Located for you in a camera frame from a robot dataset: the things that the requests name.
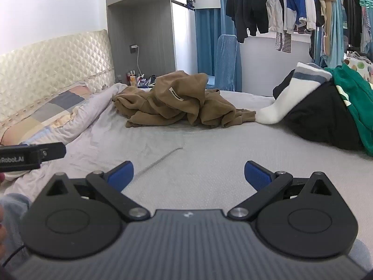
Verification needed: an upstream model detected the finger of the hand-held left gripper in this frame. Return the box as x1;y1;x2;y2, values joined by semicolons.
35;142;67;162

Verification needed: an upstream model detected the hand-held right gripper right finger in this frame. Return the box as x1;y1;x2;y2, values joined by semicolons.
227;160;341;221

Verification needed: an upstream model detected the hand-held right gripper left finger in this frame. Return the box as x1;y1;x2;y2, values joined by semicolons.
35;160;151;221

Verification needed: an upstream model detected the brown hoodie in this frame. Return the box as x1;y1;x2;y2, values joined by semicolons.
112;70;257;129

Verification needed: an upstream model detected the patchwork pillow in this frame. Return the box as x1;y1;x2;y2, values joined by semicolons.
0;83;94;146

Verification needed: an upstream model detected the white duvet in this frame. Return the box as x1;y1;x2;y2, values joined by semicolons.
6;82;187;193

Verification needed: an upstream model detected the person's jeans leg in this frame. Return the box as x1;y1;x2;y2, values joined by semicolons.
0;193;32;272

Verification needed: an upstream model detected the cream quilted headboard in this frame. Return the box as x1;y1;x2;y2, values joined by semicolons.
0;29;115;129

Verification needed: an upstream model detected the black and white garment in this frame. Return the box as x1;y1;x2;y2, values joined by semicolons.
255;62;365;151

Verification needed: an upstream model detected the cluster of small bottles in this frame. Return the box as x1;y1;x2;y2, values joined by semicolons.
126;70;158;88

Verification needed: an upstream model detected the blue covered chair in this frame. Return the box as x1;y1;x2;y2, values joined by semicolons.
205;34;238;91

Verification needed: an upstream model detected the green garment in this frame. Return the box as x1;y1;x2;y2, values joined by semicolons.
324;64;373;157

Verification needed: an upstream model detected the striped hanging garment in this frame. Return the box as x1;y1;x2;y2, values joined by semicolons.
274;31;293;53

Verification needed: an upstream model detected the blue curtain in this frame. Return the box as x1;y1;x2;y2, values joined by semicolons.
195;0;244;92

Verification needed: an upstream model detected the grey wardrobe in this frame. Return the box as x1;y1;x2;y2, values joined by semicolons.
105;0;222;86

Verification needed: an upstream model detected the dotted cloth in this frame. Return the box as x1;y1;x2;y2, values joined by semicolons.
344;52;373;82

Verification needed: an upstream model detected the white hanging garment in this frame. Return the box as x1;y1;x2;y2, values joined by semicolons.
265;0;284;32

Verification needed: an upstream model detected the black hanging jacket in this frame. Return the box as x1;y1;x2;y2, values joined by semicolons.
226;0;270;44

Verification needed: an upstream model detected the light blue hanging garment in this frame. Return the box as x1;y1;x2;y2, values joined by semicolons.
331;0;347;65

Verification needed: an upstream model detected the blue and white hanging jacket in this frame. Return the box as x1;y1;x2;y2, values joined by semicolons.
281;0;317;34

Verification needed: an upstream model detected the dark hanging garment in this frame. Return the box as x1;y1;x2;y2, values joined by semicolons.
342;0;363;49

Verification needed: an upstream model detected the white charging cable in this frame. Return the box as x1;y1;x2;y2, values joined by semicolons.
135;47;146;78

